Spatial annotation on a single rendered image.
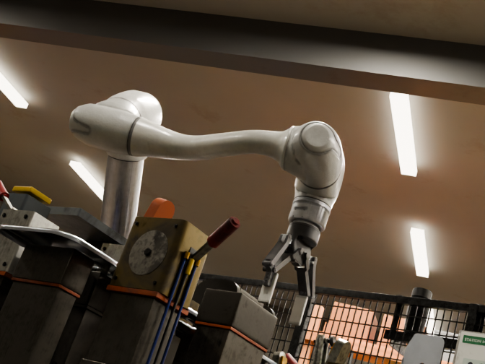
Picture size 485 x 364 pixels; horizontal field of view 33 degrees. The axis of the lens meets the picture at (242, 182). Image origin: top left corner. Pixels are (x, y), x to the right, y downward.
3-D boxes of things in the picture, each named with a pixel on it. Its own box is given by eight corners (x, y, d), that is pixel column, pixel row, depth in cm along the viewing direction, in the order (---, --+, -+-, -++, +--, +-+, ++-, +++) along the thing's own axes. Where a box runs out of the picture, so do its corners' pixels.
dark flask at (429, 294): (417, 336, 279) (429, 287, 286) (397, 333, 284) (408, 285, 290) (425, 343, 284) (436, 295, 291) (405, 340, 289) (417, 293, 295)
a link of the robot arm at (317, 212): (286, 196, 191) (279, 218, 189) (319, 196, 185) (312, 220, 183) (304, 213, 197) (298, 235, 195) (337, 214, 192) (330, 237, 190)
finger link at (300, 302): (296, 295, 189) (297, 295, 190) (287, 323, 187) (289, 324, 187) (307, 296, 188) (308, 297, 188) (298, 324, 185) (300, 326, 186)
